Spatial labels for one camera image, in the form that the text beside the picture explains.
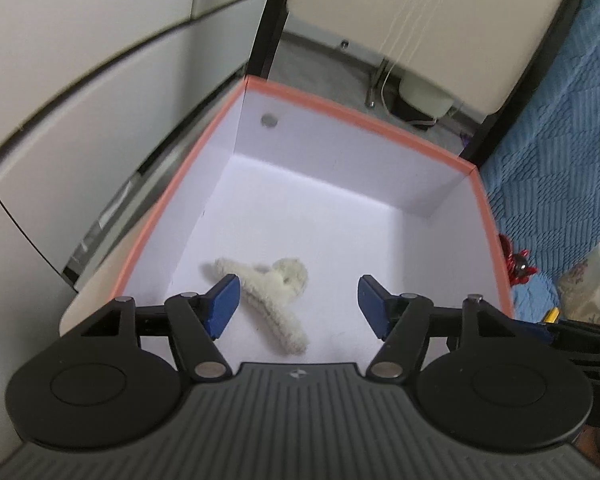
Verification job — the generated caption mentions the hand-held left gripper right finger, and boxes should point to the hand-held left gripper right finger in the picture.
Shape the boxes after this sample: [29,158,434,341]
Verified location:
[357,274,551,381]

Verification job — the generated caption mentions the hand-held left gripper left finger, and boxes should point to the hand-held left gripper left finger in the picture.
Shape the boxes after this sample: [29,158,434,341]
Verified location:
[67,274,242,381]

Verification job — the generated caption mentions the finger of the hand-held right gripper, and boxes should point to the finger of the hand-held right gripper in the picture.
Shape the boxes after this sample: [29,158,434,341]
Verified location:
[529,321,600,361]

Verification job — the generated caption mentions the fuzzy cream hair claw clip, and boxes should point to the fuzzy cream hair claw clip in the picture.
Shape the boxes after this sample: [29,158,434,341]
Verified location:
[201,257,311,357]

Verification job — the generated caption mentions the red devil figure with cord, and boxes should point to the red devil figure with cord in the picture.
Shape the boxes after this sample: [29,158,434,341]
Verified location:
[498,233,537,287]

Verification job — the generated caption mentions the orange-rimmed white cardboard box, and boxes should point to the orange-rimmed white cardboard box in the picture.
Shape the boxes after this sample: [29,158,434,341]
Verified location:
[59,75,515,367]

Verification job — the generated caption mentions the floral cloth with red trim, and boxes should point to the floral cloth with red trim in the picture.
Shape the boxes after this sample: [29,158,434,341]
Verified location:
[555,227,600,328]

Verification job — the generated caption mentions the blue quilted blanket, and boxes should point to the blue quilted blanket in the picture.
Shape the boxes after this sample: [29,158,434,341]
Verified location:
[479,0,600,322]

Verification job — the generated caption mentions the white power adapter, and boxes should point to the white power adapter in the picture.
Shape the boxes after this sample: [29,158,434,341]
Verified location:
[397,76,455,117]

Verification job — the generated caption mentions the white cabinet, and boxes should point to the white cabinet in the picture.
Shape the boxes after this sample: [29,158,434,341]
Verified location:
[0,0,276,293]

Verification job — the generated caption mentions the thin white threads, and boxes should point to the thin white threads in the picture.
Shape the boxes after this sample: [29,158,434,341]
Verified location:
[377,0,453,88]

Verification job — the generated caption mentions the beige panel with black frame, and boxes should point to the beige panel with black frame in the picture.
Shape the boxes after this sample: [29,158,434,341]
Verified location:
[247,0,597,166]

